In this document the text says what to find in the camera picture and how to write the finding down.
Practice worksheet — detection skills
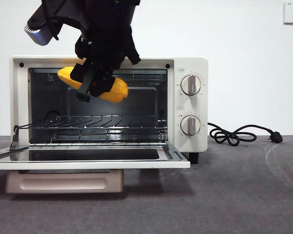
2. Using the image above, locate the cream Toshiba toaster oven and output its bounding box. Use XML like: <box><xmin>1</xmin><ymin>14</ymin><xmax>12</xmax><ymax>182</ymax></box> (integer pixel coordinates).
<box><xmin>9</xmin><ymin>55</ymin><xmax>209</xmax><ymax>165</ymax></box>

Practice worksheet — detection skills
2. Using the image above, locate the yellow corn cob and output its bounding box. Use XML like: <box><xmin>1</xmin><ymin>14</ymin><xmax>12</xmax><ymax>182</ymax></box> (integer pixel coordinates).
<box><xmin>57</xmin><ymin>66</ymin><xmax>129</xmax><ymax>103</ymax></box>

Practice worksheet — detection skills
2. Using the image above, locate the metal heating element guard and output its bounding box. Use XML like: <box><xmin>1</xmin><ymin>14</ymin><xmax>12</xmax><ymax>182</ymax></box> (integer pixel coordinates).
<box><xmin>47</xmin><ymin>71</ymin><xmax>167</xmax><ymax>85</ymax></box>
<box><xmin>50</xmin><ymin>129</ymin><xmax>167</xmax><ymax>144</ymax></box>

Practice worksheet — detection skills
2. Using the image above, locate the black power cable with plug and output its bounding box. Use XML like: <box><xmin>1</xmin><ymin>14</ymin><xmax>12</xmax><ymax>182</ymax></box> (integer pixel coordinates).
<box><xmin>207</xmin><ymin>121</ymin><xmax>283</xmax><ymax>147</ymax></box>

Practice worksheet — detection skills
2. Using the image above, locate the oven temperature knob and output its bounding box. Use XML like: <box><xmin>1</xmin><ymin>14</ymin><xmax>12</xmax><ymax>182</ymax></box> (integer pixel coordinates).
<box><xmin>180</xmin><ymin>75</ymin><xmax>202</xmax><ymax>96</ymax></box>

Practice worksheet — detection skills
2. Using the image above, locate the glass oven door with handle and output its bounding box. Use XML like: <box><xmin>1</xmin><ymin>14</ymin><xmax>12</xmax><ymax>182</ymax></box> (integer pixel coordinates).
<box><xmin>0</xmin><ymin>142</ymin><xmax>191</xmax><ymax>195</ymax></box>

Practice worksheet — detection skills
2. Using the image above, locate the oven timer knob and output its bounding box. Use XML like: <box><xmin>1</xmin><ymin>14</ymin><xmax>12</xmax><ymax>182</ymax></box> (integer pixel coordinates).
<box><xmin>180</xmin><ymin>115</ymin><xmax>201</xmax><ymax>137</ymax></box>

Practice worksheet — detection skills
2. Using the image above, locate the metal wire oven rack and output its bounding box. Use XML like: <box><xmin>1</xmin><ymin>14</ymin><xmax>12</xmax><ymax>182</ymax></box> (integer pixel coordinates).
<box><xmin>14</xmin><ymin>115</ymin><xmax>168</xmax><ymax>130</ymax></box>

